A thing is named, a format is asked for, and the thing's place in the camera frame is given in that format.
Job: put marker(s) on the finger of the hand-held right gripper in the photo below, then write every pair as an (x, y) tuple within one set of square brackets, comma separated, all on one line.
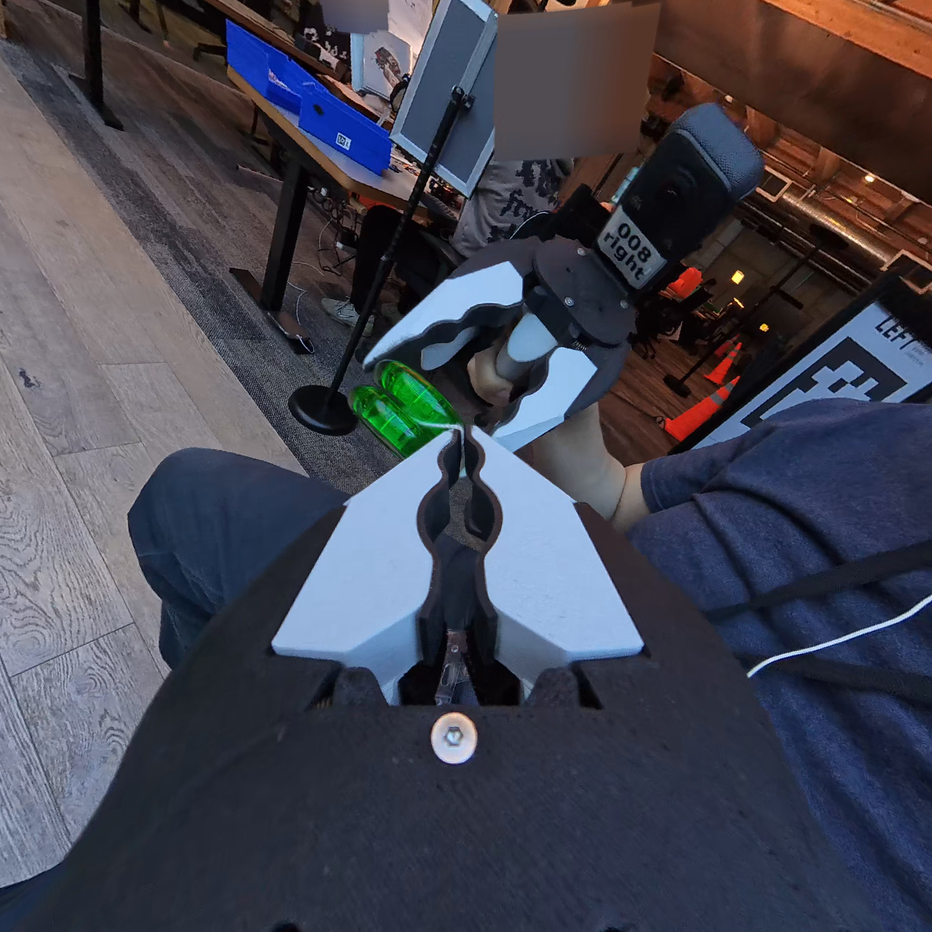
[(557, 389), (466, 291)]

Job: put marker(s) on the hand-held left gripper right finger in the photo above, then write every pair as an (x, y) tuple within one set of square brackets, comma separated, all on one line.
[(560, 582)]

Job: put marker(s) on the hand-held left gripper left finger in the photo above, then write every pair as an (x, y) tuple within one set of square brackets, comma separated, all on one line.
[(364, 582)]

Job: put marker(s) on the green yoyo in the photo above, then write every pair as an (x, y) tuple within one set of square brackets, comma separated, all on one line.
[(397, 408)]

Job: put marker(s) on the person's right forearm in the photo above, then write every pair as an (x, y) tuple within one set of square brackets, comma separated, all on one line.
[(582, 466)]

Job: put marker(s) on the person's right hand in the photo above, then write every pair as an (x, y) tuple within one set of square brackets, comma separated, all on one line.
[(488, 389)]

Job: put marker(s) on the orange traffic cone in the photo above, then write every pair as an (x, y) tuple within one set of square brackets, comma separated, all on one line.
[(699, 415), (727, 364)]

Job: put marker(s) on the person's dark pants leg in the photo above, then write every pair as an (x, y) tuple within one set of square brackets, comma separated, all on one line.
[(218, 524)]

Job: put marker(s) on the black floor stand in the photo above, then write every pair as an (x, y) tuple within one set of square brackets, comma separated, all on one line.
[(320, 411)]

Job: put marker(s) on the wooden table with black legs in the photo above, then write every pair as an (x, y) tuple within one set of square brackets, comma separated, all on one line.
[(94, 65), (287, 218)]

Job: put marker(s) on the grey panel on stand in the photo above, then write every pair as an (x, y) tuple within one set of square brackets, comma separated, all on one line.
[(444, 94)]

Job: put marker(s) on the blue plastic bin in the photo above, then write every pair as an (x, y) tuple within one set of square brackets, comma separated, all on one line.
[(342, 131), (255, 62)]

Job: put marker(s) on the white printed box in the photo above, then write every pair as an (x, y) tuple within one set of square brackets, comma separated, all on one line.
[(382, 65)]

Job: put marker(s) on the person's blue shirt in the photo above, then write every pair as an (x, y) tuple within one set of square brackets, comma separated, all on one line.
[(801, 510)]

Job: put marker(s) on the black framed tag sign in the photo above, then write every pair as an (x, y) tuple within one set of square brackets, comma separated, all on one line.
[(837, 378)]

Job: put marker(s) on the black stanchion post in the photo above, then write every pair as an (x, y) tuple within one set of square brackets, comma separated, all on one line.
[(678, 384)]

